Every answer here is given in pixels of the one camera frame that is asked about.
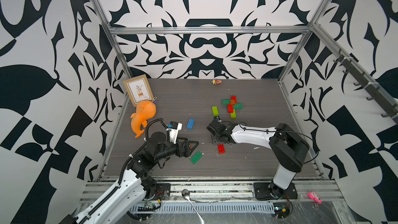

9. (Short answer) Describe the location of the dark green lego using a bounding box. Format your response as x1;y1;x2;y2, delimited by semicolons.
222;99;231;105
190;151;203;164
233;103;243;110

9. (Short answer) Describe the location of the blue lego brick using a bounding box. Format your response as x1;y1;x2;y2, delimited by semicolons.
187;118;195;130

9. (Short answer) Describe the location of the lime lego brick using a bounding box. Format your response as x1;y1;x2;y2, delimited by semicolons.
231;110;236;119
211;106;219;117

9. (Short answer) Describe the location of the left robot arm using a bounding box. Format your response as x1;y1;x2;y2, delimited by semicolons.
61;118;199;224

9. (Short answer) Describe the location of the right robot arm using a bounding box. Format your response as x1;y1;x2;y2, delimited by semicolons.
206;116;310;201

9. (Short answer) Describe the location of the orange whale plush toy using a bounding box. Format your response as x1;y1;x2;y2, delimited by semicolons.
130;101;157;139

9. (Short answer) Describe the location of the small toy figure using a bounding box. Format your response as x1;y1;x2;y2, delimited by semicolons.
212;79;222;85

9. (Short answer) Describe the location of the metal spoon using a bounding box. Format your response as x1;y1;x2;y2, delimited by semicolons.
181;189;205;224

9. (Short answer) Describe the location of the framed plant picture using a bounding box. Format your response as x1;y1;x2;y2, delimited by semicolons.
123;75;154;107

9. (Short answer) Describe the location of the pink clip toy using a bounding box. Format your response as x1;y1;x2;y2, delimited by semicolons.
308;191;322;204

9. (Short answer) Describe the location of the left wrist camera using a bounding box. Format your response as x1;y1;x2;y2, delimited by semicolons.
168;121;182;144

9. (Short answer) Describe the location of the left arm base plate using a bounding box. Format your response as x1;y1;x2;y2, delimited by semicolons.
145;183;171;201

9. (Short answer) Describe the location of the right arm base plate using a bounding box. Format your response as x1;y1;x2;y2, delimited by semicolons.
253;182;298;201

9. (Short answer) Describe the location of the wall hook rack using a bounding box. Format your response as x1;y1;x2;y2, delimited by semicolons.
334;49;398;124

